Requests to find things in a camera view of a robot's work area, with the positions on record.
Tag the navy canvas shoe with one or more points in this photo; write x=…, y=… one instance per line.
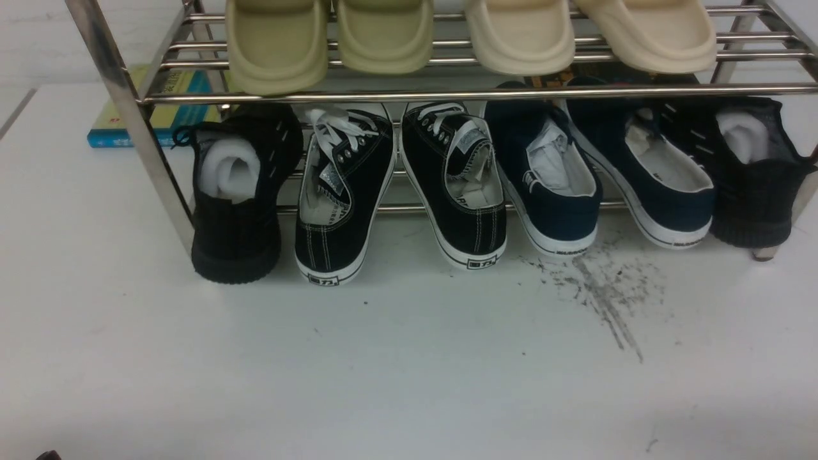
x=545, y=174
x=668, y=193

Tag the stainless steel shoe rack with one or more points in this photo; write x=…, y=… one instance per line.
x=761, y=31

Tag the black canvas laced sneaker right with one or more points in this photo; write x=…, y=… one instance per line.
x=449, y=156

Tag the black canvas laced sneaker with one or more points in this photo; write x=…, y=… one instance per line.
x=449, y=156
x=348, y=167

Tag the black canvas laced sneaker left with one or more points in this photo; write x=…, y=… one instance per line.
x=348, y=167

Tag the black knit sneaker left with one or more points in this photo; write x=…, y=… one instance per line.
x=240, y=165

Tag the black knit sneaker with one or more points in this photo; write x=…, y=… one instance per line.
x=742, y=145
x=240, y=165

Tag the olive green slipper right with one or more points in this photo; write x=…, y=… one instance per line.
x=384, y=37

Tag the olive green slipper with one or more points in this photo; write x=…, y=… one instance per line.
x=277, y=47
x=384, y=37

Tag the cream slipper left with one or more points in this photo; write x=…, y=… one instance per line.
x=521, y=38

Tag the cream slipper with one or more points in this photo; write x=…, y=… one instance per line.
x=671, y=37
x=521, y=38

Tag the olive green slipper left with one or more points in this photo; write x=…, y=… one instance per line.
x=277, y=47

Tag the dark book orange text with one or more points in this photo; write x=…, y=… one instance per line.
x=613, y=72

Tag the cream slipper right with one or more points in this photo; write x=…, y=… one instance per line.
x=671, y=37

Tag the blue and yellow book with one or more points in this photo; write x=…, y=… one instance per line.
x=109, y=131

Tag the black knit sneaker right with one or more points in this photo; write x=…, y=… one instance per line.
x=742, y=145

